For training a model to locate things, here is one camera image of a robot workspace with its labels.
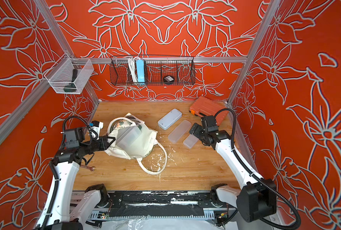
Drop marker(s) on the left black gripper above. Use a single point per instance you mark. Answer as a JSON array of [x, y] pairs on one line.
[[104, 143]]

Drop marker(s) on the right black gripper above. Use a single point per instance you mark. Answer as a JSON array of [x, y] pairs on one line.
[[198, 132]]

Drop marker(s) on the translucent frosted pencil case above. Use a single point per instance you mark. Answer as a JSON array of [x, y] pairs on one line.
[[179, 131]]

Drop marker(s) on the white printed canvas tote bag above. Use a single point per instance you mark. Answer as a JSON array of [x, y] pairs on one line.
[[133, 140]]

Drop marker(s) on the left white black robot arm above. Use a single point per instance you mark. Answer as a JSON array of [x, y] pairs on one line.
[[65, 165]]

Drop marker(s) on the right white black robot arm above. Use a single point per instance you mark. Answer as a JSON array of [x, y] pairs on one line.
[[257, 197]]

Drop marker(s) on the orange plastic tool case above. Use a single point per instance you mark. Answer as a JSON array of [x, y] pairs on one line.
[[202, 107]]

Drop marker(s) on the small metal wrench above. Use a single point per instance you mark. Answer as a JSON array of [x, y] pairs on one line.
[[91, 168]]

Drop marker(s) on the dark green flashlight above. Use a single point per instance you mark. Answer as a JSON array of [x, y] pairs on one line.
[[71, 87]]

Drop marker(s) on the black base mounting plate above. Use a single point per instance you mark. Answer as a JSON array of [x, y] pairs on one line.
[[160, 204]]

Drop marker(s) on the light blue power bank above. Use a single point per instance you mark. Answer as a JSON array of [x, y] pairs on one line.
[[140, 71]]

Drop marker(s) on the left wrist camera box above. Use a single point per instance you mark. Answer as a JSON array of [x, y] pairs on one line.
[[74, 135]]

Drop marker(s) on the black wire wall basket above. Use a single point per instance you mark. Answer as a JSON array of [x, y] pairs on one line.
[[123, 70]]

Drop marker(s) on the clear plastic wall bin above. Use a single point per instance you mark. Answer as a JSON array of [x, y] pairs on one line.
[[60, 75]]

